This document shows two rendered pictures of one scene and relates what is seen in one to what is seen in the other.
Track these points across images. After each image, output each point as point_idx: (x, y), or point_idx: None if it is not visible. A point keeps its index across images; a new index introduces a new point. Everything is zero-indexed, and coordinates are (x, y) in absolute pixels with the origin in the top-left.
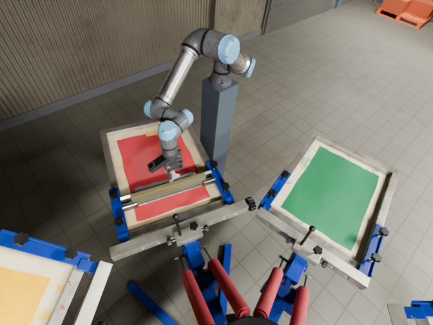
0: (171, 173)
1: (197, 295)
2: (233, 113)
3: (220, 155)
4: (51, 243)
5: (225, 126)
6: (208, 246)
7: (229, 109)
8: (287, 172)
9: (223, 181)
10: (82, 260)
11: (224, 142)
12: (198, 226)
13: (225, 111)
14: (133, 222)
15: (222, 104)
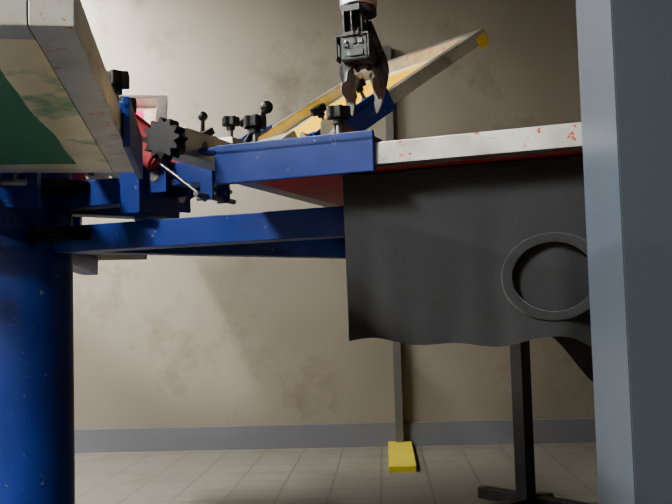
0: (340, 66)
1: (143, 124)
2: (614, 103)
3: (613, 475)
4: None
5: (602, 186)
6: (193, 193)
7: (600, 56)
8: (109, 70)
9: (278, 139)
10: (311, 132)
11: (614, 356)
12: (223, 119)
13: (592, 68)
14: None
15: (583, 14)
